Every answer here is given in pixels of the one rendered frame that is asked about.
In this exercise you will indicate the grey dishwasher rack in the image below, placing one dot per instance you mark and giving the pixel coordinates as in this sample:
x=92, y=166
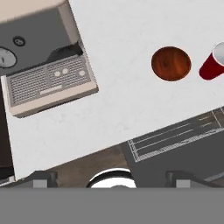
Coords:
x=175, y=137

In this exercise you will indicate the beige and grey coffee machine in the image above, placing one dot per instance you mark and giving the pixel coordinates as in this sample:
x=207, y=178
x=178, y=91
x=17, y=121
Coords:
x=35, y=38

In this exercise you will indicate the grey dishwasher door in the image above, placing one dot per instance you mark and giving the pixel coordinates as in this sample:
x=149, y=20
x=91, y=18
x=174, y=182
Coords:
x=163, y=163

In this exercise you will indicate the round white and black object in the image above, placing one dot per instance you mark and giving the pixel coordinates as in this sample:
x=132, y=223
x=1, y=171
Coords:
x=110, y=178

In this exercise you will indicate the red cup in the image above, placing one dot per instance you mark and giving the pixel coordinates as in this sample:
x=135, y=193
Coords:
x=210, y=67

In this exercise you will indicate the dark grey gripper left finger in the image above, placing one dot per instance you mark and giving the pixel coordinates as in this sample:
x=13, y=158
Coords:
x=48, y=177

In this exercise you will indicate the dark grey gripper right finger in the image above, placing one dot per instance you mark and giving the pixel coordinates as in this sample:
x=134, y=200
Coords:
x=172, y=178

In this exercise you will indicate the brown wooden bowl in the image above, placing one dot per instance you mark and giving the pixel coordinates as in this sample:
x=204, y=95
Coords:
x=171, y=63

